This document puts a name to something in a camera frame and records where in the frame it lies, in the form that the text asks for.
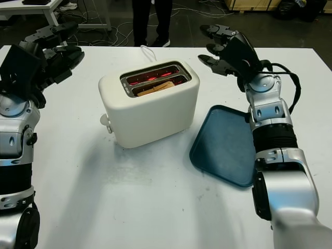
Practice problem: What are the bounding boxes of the cream two-slot toaster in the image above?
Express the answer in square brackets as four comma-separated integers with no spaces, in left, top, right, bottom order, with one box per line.
[98,59,201,149]

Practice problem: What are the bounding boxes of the white desk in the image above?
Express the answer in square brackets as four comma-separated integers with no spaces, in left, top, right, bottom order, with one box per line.
[0,0,112,31]

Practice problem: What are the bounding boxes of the browned toast slice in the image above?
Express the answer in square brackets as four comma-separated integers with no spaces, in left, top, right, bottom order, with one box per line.
[136,80,175,97]

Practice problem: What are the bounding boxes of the light wooden crate stack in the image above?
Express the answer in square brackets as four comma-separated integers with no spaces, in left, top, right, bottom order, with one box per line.
[225,0,275,12]

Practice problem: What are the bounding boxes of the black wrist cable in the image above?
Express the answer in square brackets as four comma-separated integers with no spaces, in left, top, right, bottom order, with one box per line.
[30,87,47,109]
[242,59,303,115]

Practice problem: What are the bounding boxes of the white toaster power cord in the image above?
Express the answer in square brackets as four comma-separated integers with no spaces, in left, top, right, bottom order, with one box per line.
[140,44,158,63]

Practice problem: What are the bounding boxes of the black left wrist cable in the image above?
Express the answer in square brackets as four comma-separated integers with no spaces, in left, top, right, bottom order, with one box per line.
[30,87,47,109]

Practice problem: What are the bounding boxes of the person in white shirt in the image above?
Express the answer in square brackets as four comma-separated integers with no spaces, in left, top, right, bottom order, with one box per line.
[131,0,173,48]

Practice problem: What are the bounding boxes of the dark blue plastic tray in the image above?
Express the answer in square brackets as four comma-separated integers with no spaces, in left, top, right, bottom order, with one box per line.
[188,104,256,188]

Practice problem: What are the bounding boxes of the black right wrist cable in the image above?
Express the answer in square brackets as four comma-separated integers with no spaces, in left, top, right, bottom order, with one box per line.
[242,59,303,115]

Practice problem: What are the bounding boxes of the black garbage bag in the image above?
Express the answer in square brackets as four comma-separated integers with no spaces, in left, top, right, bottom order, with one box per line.
[272,0,332,23]

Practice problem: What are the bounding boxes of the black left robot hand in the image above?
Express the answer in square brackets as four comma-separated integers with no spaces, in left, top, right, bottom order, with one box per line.
[24,21,86,91]

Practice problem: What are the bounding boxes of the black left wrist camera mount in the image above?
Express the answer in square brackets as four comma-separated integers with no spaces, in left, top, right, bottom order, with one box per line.
[0,44,44,94]

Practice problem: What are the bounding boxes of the white floor cable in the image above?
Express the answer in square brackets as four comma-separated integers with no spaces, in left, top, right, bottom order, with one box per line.
[110,15,135,46]

